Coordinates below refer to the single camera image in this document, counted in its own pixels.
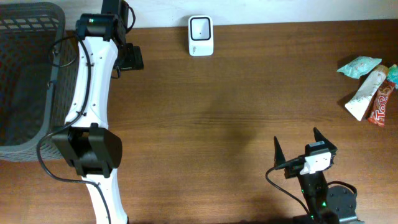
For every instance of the green wet wipes pack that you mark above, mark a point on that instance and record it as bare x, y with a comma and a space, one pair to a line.
360, 66

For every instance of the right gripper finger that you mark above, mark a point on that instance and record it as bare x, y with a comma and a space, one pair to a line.
279, 157
320, 137

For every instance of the orange snack bar wrapper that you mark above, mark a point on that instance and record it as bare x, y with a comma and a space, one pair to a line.
378, 112

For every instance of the white floral cosmetic tube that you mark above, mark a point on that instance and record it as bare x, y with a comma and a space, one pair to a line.
358, 105

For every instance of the grey plastic mesh basket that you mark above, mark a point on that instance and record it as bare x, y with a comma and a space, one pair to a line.
39, 68

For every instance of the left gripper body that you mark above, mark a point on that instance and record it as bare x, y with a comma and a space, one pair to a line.
129, 57

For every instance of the small teal tissue pack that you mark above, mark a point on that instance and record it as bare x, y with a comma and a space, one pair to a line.
392, 76

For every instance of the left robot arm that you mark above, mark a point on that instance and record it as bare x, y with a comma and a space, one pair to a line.
85, 141

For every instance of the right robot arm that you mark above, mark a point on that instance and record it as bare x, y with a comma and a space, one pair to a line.
325, 202

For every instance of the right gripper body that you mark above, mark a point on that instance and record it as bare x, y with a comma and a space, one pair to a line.
294, 170

